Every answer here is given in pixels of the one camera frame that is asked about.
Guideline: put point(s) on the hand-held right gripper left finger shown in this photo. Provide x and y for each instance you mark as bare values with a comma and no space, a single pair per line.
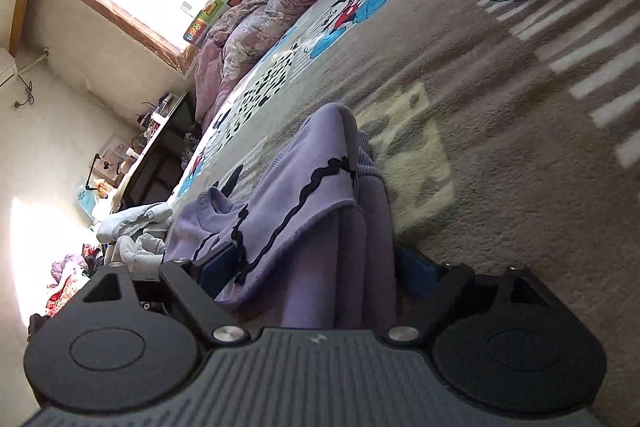
220,263

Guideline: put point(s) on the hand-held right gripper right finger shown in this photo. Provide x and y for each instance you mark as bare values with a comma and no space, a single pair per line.
415,272

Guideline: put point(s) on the purple sweatshirt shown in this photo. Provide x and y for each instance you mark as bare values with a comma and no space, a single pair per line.
310,187

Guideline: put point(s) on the pile of clothes on floor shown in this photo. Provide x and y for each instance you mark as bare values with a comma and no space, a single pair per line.
67,282

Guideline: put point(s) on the white floral pajamas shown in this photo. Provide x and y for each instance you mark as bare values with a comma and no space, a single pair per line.
135,227

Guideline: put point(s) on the black desk lamp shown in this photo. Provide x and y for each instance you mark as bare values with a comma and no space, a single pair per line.
102,169

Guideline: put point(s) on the white air conditioner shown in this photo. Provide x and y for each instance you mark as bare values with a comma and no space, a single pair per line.
6,67

